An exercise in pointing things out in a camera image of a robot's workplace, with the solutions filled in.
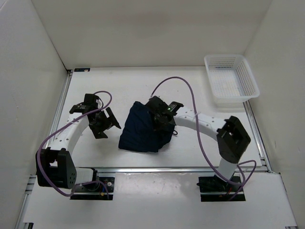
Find aluminium front rail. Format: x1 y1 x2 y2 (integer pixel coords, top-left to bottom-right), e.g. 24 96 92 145
76 166 271 174

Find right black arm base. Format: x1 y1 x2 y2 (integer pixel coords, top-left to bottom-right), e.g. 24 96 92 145
197 175 246 202

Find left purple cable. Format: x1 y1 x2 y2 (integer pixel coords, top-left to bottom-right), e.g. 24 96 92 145
35 90 113 200

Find white perforated plastic basket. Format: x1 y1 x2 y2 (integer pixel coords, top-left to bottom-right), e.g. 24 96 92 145
204 54 260 108

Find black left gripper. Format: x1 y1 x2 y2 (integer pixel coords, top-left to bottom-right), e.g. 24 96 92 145
89 107 121 139

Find aluminium left side rail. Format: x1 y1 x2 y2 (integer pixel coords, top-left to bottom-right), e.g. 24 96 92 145
14 69 73 229

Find navy blue shorts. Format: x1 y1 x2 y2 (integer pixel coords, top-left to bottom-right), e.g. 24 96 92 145
118 101 175 153

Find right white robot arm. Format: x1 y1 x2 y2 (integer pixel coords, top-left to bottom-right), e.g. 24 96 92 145
145 96 251 191

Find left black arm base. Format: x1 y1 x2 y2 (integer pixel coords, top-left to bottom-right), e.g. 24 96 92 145
70 174 115 201

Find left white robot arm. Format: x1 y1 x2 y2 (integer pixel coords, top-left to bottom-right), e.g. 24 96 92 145
36 93 120 191

